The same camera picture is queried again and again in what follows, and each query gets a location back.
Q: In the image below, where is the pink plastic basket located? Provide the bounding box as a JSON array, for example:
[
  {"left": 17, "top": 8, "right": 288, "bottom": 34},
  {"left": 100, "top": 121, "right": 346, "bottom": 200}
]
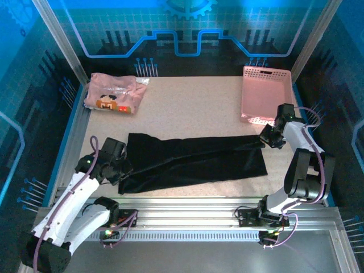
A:
[{"left": 240, "top": 65, "right": 296, "bottom": 126}]

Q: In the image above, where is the black t-shirt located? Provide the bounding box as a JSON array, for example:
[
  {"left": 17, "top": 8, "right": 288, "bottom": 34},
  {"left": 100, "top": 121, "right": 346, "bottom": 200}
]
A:
[{"left": 118, "top": 132, "right": 268, "bottom": 196}]

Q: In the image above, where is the pink t-shirt with pixel print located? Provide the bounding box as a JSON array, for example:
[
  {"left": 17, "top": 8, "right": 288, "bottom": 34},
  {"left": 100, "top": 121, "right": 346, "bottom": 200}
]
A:
[{"left": 84, "top": 72, "right": 148, "bottom": 115}]

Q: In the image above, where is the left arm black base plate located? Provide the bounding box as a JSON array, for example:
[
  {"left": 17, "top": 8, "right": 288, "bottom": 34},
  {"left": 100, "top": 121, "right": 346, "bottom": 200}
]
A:
[{"left": 107, "top": 208, "right": 138, "bottom": 228}]

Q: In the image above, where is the aluminium table side rail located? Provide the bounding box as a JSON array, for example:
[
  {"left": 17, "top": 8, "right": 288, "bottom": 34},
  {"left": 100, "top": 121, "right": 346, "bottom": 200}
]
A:
[{"left": 47, "top": 82, "right": 94, "bottom": 206}]

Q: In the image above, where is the aluminium rail frame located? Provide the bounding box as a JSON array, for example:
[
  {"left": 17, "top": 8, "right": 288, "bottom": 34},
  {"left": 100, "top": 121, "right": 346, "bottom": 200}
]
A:
[{"left": 16, "top": 195, "right": 359, "bottom": 273}]

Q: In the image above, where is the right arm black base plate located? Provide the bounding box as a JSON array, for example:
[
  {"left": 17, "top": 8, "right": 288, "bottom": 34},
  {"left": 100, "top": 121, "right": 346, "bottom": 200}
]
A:
[{"left": 237, "top": 208, "right": 291, "bottom": 228}]

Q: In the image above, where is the grey slotted cable duct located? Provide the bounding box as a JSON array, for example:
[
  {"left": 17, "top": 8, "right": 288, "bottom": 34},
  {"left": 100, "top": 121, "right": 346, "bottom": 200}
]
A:
[{"left": 85, "top": 231, "right": 263, "bottom": 242}]

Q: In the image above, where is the aluminium frame post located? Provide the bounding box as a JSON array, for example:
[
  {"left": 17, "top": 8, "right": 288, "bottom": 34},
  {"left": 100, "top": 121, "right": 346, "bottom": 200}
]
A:
[
  {"left": 31, "top": 0, "right": 90, "bottom": 86},
  {"left": 291, "top": 0, "right": 342, "bottom": 82}
]

